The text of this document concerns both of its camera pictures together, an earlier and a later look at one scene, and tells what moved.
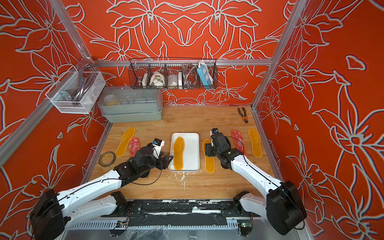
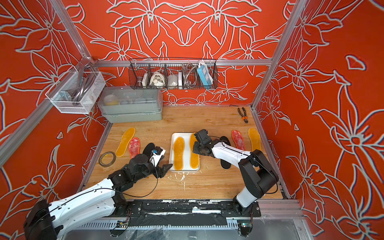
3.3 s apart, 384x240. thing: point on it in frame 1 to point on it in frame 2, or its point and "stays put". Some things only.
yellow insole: x=179 y=147 stays put
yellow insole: x=209 y=161 to x=194 y=158
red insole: x=134 y=146 stays put
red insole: x=239 y=141 stays put
